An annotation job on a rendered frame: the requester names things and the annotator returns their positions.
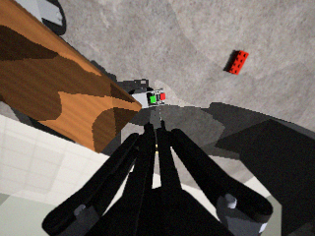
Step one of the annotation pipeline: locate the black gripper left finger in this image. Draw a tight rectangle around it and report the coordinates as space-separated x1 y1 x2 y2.
41 110 157 236

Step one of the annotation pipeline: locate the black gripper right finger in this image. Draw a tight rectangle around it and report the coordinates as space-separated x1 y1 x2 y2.
155 109 273 236

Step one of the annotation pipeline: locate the red toy building brick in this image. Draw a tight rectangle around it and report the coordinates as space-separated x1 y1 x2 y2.
226 50 249 75

